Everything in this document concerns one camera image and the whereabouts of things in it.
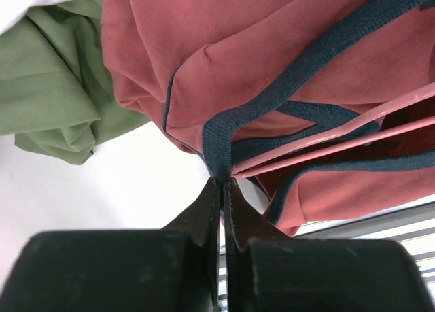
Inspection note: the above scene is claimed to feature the green tank top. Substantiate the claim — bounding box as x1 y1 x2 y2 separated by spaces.
1 0 148 165

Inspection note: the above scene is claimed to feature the aluminium mounting rail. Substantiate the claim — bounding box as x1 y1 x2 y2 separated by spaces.
217 198 435 312

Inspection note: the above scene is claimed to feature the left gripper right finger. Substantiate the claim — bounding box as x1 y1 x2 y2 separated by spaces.
222 181 434 311

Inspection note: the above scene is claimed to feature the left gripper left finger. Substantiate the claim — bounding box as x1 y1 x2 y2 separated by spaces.
1 178 220 312

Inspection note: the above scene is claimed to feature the red tank top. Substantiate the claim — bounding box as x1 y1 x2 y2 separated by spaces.
102 0 434 236

